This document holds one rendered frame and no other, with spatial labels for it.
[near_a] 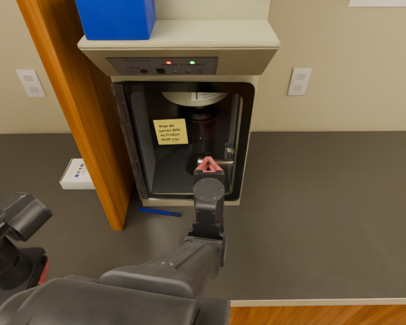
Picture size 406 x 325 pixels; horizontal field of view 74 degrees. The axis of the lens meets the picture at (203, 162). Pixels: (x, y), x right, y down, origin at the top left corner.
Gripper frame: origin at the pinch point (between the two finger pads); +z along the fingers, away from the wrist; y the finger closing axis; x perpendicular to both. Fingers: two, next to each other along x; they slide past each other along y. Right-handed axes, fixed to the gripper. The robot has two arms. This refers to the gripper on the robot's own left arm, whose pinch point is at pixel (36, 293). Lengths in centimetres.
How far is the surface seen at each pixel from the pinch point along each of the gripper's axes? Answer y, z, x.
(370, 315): 6, 39, -87
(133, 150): 32.0, -9.8, -16.1
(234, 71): 29, -33, -41
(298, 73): 75, -10, -71
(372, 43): 76, -20, -95
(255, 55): 23, -38, -43
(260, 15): 33, -42, -45
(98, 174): 24.4, -9.0, -8.7
